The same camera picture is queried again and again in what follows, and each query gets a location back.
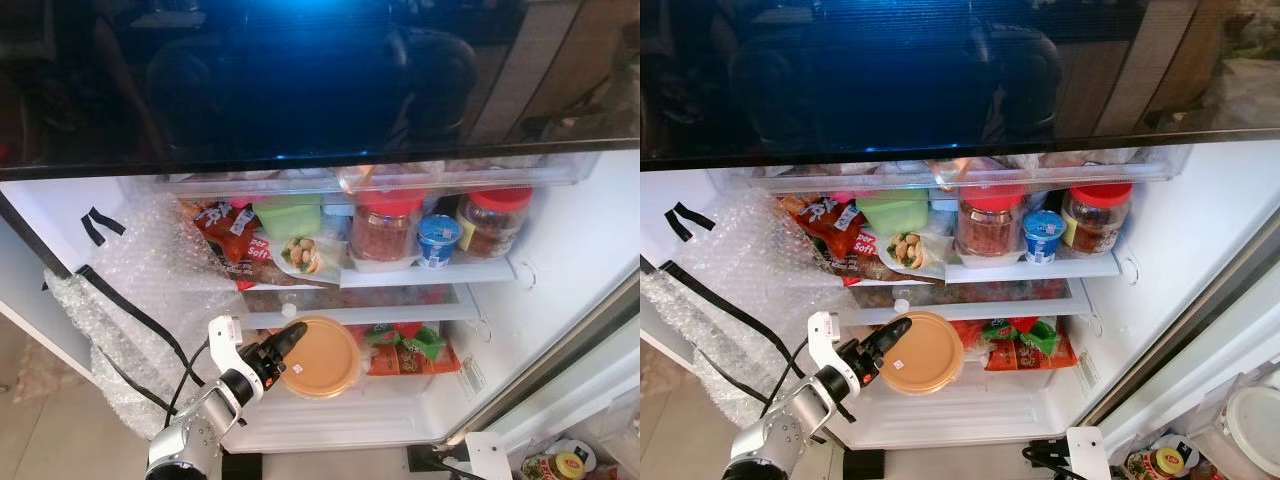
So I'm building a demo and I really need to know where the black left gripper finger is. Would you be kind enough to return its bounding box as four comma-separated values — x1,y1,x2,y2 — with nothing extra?
264,322,309,373
862,317,913,367

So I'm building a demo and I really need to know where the orange plastic lidded container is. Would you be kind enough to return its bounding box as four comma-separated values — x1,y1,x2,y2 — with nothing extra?
278,316,363,400
880,311,966,396

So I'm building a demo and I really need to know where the glass fridge shelf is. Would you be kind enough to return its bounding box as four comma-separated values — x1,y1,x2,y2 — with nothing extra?
238,283,483,331
848,278,1093,326

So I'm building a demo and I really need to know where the clear plastic fridge drawer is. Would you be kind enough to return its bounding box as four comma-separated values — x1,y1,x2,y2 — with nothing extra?
740,148,1196,193
155,155,601,199

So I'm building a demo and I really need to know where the white fridge shelf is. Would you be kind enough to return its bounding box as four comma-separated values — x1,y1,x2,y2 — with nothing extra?
338,252,518,291
943,250,1123,284

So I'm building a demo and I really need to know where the glossy black upper fridge door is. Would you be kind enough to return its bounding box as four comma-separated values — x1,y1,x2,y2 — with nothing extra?
640,0,1280,169
0,0,641,183

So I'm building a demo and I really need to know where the white fridge cabinet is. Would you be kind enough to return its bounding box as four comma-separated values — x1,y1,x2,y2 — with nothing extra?
640,140,1280,451
0,150,641,456

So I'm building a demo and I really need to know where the clear bag of flatbread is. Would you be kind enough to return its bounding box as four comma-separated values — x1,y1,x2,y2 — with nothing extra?
850,228,951,284
240,232,348,291

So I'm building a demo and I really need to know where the red printed snack bag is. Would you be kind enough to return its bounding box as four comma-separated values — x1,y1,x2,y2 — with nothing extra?
780,195,866,286
178,200,263,291

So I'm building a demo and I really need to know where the green plastic food container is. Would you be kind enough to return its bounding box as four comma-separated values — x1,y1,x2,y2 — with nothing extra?
250,193,324,241
856,190,931,237

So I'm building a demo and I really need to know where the red and green food package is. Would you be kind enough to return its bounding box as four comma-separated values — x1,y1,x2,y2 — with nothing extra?
362,322,463,377
950,316,1079,373

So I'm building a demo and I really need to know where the wide red lidded jar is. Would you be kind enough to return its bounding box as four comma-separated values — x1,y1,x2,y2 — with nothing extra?
349,192,424,264
955,185,1028,258

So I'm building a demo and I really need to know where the long black tape strip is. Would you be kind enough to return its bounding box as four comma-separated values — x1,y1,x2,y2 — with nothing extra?
72,264,201,373
660,260,801,361

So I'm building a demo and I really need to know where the clear bubble wrap sheet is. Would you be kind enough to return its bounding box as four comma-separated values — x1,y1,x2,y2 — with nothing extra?
45,190,256,441
640,190,831,426

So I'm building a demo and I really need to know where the blue yogurt cup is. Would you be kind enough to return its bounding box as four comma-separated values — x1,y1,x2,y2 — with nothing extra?
416,214,462,270
1022,210,1066,266

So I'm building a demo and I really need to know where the dark filled red lidded jar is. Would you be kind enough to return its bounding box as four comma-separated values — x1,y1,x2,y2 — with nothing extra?
457,187,534,262
1060,182,1134,256

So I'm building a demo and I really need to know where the jar with yellow label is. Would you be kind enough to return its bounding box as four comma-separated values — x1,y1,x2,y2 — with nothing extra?
1125,445,1196,480
522,450,591,480

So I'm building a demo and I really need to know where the clear container with white lid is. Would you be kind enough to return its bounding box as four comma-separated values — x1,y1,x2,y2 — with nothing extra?
1215,375,1280,476

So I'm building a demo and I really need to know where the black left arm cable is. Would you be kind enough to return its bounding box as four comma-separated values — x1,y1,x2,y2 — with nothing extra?
775,335,813,403
163,338,213,431

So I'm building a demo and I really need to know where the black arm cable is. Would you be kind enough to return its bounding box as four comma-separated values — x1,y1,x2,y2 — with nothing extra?
163,338,213,431
405,445,471,480
1022,443,1071,480
775,335,813,403

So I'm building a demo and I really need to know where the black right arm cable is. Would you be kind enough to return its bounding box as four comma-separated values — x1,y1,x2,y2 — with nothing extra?
405,445,471,480
1022,443,1071,480

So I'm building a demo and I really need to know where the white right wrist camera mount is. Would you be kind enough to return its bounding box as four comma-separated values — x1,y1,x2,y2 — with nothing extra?
1065,427,1113,480
465,431,514,480

